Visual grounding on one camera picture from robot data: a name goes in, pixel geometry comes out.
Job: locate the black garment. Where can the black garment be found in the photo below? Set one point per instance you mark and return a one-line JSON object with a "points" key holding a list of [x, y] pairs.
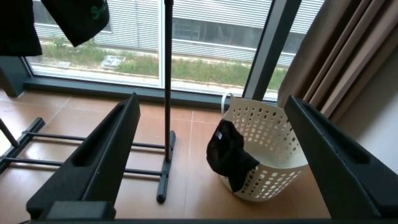
{"points": [[227, 155]]}

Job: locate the brown curtain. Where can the brown curtain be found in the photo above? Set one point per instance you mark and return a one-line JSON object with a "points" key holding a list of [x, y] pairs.
{"points": [[342, 46]]}

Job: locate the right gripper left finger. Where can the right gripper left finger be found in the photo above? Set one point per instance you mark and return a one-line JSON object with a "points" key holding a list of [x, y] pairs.
{"points": [[62, 193]]}

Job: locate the white laundry basket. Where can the white laundry basket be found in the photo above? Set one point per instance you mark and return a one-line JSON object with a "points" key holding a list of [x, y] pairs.
{"points": [[276, 160]]}

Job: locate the black clothes rack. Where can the black clothes rack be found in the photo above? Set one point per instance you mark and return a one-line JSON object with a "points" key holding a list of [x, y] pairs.
{"points": [[168, 62]]}

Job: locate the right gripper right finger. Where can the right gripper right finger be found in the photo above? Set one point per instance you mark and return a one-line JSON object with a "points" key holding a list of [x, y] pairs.
{"points": [[357, 193]]}

